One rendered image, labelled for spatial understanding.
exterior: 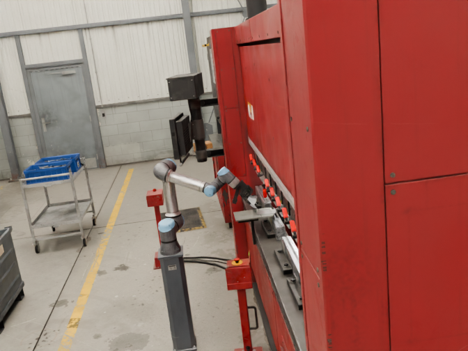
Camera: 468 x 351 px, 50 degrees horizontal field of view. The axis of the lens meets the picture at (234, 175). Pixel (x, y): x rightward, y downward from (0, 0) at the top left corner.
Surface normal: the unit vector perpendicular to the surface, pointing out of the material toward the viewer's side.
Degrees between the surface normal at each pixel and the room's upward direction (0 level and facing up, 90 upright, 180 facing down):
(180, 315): 90
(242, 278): 90
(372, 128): 90
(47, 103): 90
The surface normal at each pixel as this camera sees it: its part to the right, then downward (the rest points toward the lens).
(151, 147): 0.11, 0.24
